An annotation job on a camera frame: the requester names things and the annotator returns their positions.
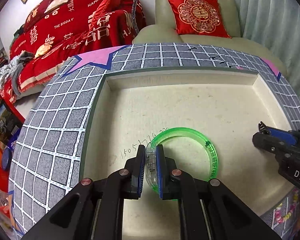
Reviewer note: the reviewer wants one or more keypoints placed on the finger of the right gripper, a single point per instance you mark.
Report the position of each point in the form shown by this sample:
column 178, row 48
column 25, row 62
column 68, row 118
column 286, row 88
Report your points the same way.
column 284, row 136

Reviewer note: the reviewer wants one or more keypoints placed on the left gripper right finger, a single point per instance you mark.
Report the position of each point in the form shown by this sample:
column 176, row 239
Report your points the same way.
column 167, row 188

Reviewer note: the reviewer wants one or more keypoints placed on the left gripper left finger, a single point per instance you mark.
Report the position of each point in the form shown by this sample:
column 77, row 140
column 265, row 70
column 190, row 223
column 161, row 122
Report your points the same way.
column 136, row 167

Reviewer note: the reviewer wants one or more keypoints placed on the green translucent bangle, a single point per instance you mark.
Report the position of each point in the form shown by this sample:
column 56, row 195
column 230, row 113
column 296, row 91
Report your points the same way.
column 151, row 163

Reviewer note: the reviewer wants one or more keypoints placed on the grey grid tablecloth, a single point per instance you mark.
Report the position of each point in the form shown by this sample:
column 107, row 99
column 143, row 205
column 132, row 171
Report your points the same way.
column 46, row 159

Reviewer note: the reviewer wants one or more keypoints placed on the pale green curtain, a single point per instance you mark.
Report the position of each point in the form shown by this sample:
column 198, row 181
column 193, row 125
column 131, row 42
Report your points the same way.
column 275, row 24

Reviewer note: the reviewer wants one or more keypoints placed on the green armchair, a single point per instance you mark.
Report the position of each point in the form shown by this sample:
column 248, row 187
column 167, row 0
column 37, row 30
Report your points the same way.
column 164, row 31

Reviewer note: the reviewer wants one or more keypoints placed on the gold stuffed ornament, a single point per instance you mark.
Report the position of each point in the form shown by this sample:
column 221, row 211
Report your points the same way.
column 42, row 50

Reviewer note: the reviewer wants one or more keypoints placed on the red sofa cover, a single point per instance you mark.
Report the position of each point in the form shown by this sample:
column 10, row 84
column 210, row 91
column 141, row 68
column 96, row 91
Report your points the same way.
column 72, row 28

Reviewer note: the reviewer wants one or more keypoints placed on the red embroidered cushion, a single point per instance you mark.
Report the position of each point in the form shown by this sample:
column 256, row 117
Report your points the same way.
column 198, row 17

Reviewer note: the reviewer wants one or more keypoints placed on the grey crumpled clothes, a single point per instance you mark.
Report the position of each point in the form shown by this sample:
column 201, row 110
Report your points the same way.
column 13, row 69

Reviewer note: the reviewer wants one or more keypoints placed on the dark red pillow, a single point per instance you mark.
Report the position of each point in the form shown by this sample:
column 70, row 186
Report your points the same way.
column 36, row 14

